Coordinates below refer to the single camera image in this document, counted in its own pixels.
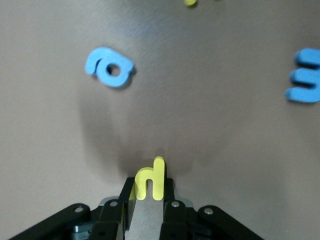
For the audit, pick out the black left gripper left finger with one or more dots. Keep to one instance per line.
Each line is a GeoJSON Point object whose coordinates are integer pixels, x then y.
{"type": "Point", "coordinates": [107, 220]}

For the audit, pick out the blue foam letter a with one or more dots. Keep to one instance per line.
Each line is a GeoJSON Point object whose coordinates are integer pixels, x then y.
{"type": "Point", "coordinates": [102, 72]}

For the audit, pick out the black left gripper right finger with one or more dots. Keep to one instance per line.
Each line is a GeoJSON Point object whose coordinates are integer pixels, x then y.
{"type": "Point", "coordinates": [180, 222]}

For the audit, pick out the yellow foam small h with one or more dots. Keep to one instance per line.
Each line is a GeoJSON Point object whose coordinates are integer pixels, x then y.
{"type": "Point", "coordinates": [157, 180]}

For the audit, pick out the blue foam letter m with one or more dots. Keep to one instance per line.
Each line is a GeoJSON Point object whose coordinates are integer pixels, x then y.
{"type": "Point", "coordinates": [307, 75]}

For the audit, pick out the yellow foam capital H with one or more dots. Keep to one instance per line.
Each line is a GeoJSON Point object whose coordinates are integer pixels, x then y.
{"type": "Point", "coordinates": [190, 2]}

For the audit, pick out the brown table cover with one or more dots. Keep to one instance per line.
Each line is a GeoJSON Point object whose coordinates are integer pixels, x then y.
{"type": "Point", "coordinates": [200, 125]}

